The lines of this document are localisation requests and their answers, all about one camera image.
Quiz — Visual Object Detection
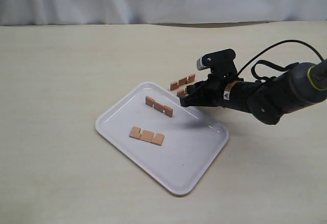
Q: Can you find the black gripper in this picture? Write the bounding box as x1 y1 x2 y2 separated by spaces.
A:
179 73 243 107

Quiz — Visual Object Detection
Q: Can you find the notched wooden piece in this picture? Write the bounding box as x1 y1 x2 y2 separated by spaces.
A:
176 89 188 97
170 73 196 91
145 96 173 117
129 127 165 146

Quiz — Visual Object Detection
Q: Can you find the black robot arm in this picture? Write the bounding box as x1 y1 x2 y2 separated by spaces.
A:
180 61 326 125

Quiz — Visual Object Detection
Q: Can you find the white plastic tray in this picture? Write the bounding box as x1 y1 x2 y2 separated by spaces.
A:
95 82 229 195

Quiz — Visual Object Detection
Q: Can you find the white fabric backdrop curtain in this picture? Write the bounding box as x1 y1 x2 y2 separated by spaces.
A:
1 0 326 25

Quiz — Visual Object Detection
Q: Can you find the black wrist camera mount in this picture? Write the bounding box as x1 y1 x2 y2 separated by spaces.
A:
196 48 237 79

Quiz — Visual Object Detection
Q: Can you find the black cable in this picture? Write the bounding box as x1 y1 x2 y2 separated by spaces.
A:
236 39 324 82

